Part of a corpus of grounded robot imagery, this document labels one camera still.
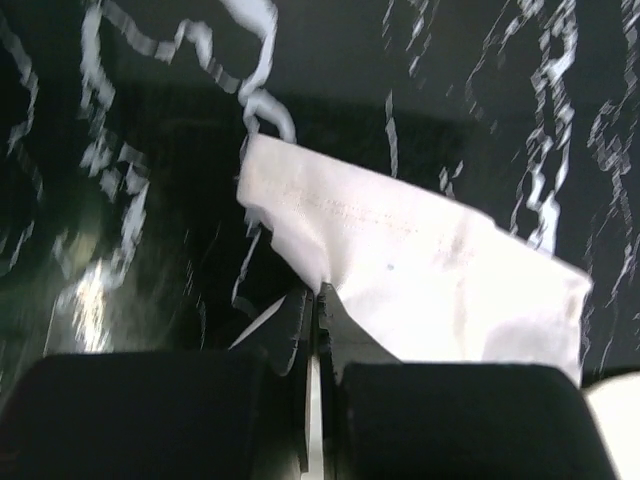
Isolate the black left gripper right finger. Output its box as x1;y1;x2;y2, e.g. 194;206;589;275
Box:
317;283;400;473

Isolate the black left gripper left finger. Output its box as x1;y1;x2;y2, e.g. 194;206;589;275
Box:
234;288;314;473

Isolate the white t shirt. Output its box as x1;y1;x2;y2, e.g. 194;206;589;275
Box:
237;134;593;383

